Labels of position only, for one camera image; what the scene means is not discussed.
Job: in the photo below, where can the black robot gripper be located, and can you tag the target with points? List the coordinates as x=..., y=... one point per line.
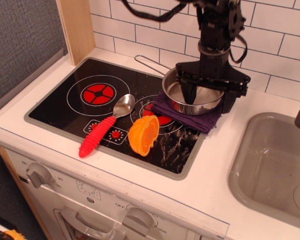
x=212, y=71

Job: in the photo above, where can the silver pan with wire handle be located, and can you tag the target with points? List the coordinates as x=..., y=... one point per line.
x=205, y=99

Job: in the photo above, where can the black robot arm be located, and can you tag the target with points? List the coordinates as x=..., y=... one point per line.
x=220, y=23

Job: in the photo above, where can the purple folded towel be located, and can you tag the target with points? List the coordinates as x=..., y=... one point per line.
x=202, y=123

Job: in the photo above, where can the orange toy pumpkin half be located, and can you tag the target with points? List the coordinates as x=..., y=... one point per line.
x=143, y=133

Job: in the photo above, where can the grey sink basin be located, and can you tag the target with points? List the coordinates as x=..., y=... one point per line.
x=265, y=175

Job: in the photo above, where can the black toy stovetop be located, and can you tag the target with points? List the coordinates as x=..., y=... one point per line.
x=88, y=95

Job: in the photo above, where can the grey oven knob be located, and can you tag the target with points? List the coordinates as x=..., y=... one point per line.
x=138, y=221

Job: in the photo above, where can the grey timer knob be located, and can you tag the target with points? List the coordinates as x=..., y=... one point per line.
x=38, y=175

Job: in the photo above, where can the orange object at bottom left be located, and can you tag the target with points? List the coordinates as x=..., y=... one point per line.
x=11, y=235

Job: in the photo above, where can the spoon with red handle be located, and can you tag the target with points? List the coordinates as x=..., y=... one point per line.
x=123, y=107

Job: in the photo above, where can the wooden side post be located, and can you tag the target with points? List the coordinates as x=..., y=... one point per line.
x=76, y=21

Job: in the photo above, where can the grey oven door handle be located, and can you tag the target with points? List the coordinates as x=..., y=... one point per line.
x=80, y=229

